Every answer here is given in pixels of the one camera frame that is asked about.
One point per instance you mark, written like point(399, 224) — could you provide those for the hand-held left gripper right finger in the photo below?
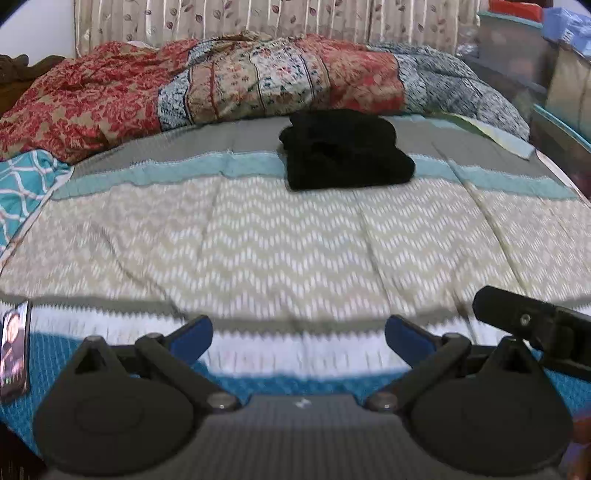
point(406, 338)

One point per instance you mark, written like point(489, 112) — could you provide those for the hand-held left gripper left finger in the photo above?
point(191, 339)

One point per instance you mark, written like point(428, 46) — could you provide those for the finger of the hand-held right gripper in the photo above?
point(508, 309)

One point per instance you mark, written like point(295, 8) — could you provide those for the black pants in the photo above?
point(346, 150)

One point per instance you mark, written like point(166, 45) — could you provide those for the beige teal chevron quilt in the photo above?
point(286, 249)

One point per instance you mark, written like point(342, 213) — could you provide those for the pale blue yellow sheet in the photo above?
point(498, 134)

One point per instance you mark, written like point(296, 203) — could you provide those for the black smartphone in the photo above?
point(14, 353)

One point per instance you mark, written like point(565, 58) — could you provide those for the clear storage bin teal lid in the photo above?
point(565, 138)
point(512, 46)

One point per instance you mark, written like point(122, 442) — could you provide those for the teal lattice print pillow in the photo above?
point(25, 189)

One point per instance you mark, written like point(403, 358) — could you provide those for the beige bulky bag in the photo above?
point(572, 87)

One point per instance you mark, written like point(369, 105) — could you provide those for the red blue patchwork comforter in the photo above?
point(231, 83)

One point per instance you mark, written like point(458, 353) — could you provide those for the brown cloth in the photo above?
point(18, 74)

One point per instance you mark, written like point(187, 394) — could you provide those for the beige leaf print curtain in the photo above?
point(277, 18)

